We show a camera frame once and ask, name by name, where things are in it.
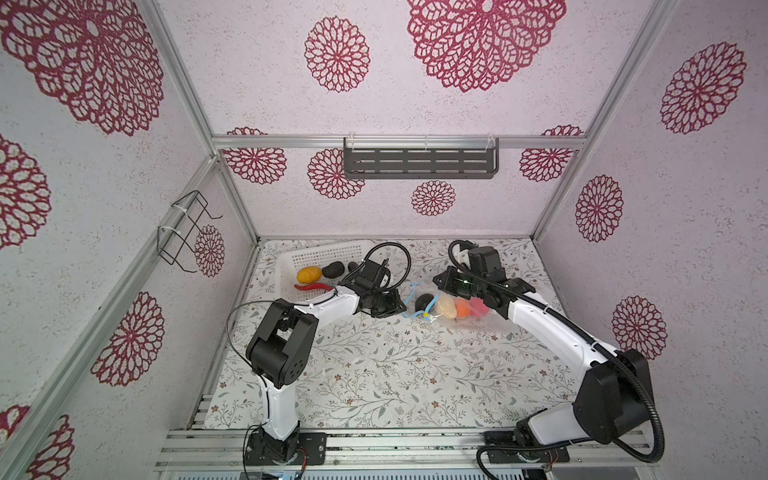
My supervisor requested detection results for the grey slotted wall shelf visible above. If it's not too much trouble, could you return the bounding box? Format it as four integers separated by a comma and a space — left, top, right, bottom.
342, 138, 499, 180

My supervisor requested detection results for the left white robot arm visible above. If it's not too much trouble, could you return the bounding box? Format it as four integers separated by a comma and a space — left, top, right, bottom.
245, 259, 406, 446

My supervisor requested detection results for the yellow toy potato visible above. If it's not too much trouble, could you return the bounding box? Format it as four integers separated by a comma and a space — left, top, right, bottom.
296, 266, 323, 285

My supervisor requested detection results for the clear zip top bag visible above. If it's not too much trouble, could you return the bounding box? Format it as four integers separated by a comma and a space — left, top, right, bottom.
400, 280, 514, 335

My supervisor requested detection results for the dark oval toy avocado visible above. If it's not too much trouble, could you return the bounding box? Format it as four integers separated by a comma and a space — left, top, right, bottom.
415, 293, 434, 312

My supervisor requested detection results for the white perforated plastic basket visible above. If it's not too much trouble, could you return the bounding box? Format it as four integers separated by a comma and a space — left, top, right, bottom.
274, 240, 375, 303

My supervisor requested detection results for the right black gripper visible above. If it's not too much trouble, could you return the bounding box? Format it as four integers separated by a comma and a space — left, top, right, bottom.
432, 266, 486, 302

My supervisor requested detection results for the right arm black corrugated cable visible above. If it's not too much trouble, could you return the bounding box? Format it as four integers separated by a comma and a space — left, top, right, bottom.
447, 239, 666, 480

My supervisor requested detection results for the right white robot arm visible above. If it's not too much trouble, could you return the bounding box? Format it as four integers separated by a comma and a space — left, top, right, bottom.
434, 240, 663, 448

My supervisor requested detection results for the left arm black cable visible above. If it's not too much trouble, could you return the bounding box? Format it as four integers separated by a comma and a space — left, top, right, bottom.
225, 241, 413, 480

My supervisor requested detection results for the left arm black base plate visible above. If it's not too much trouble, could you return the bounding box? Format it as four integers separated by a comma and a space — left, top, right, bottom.
244, 427, 328, 467

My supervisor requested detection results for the black textured toy ball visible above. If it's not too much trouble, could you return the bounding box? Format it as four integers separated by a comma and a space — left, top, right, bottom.
321, 261, 346, 279

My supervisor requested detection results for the black wire wall rack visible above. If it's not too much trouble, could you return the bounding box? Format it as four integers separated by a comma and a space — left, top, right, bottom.
155, 190, 223, 274

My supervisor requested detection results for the red toy chili pepper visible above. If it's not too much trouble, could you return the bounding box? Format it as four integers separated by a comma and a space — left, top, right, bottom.
294, 282, 334, 292

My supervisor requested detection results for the pink red toy ball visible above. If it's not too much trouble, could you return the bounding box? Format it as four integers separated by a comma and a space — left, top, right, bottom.
469, 297, 490, 318

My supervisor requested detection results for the orange toy fruit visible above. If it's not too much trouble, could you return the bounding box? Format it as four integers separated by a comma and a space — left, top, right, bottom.
454, 298, 472, 320

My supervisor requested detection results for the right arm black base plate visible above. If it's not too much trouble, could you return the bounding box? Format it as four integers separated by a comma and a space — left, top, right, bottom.
483, 428, 571, 466

